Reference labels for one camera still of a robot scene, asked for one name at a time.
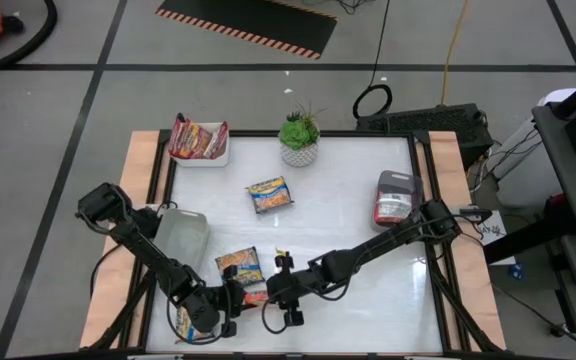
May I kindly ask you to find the black computer case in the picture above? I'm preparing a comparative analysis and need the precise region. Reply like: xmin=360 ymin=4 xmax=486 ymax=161
xmin=355 ymin=103 xmax=494 ymax=169

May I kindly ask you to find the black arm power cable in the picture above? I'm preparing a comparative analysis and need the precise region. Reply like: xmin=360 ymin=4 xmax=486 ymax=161
xmin=89 ymin=242 xmax=122 ymax=300

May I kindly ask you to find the clear plastic bin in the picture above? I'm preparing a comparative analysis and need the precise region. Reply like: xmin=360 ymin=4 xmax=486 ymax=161
xmin=153 ymin=207 xmax=212 ymax=275

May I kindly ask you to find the black hazard-striped floor mat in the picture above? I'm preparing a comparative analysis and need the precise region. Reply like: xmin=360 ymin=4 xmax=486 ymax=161
xmin=155 ymin=0 xmax=339 ymax=61

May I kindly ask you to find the grey translucent plastic bin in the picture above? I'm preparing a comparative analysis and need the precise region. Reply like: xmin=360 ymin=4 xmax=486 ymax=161
xmin=369 ymin=169 xmax=422 ymax=234

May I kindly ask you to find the black cable with loop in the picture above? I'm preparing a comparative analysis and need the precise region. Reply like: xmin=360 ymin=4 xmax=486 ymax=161
xmin=351 ymin=0 xmax=393 ymax=121

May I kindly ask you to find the orange chicken ramen pack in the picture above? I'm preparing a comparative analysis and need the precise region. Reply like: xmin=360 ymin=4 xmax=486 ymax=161
xmin=243 ymin=289 xmax=270 ymax=307
xmin=373 ymin=192 xmax=414 ymax=226

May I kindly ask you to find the black metal table frame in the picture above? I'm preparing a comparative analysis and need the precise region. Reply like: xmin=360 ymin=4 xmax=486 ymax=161
xmin=85 ymin=128 xmax=502 ymax=360

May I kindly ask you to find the yellow hanging cable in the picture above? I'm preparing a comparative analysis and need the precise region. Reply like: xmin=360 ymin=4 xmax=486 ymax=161
xmin=439 ymin=0 xmax=471 ymax=107

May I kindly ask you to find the black floor cable with plug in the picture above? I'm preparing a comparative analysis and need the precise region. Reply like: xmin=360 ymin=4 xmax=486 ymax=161
xmin=490 ymin=282 xmax=576 ymax=357

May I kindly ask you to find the red roast beef ramen pack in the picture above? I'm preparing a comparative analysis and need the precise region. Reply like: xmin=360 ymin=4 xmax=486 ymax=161
xmin=202 ymin=120 xmax=230 ymax=160
xmin=182 ymin=119 xmax=214 ymax=160
xmin=168 ymin=112 xmax=189 ymax=159

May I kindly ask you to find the black vacuum hose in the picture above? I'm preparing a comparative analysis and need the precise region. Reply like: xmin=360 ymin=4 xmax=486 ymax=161
xmin=0 ymin=0 xmax=58 ymax=77

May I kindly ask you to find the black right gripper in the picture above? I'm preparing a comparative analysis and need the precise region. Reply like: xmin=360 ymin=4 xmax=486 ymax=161
xmin=270 ymin=253 xmax=319 ymax=327

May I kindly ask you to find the grey adapter box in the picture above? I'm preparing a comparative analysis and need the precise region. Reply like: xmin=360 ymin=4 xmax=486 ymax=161
xmin=460 ymin=206 xmax=494 ymax=225

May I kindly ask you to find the white paper sheet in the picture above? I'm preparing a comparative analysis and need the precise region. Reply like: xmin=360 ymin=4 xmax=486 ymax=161
xmin=477 ymin=221 xmax=518 ymax=267

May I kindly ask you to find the succulent plant in patterned pot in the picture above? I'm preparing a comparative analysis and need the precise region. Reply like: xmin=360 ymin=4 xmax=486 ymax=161
xmin=277 ymin=99 xmax=325 ymax=169

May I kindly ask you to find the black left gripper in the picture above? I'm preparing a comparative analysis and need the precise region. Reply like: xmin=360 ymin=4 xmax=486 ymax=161
xmin=187 ymin=265 xmax=249 ymax=339

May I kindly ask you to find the black desk leg beam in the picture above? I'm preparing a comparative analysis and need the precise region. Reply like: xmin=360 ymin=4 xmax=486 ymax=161
xmin=482 ymin=197 xmax=576 ymax=266

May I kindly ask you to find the white plastic bin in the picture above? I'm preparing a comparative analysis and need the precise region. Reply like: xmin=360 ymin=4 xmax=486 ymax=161
xmin=169 ymin=122 xmax=231 ymax=169

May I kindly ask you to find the light wooden side board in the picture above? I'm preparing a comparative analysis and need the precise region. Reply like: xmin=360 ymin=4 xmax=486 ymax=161
xmin=426 ymin=130 xmax=508 ymax=351
xmin=80 ymin=130 xmax=169 ymax=350

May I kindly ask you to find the white computer tower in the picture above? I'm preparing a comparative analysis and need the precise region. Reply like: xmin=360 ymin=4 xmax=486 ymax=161
xmin=487 ymin=115 xmax=544 ymax=182

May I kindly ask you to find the blue soy sauce ramen pack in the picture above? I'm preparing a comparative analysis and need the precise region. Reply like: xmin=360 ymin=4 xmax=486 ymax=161
xmin=174 ymin=305 xmax=215 ymax=345
xmin=214 ymin=245 xmax=265 ymax=287
xmin=245 ymin=175 xmax=295 ymax=215

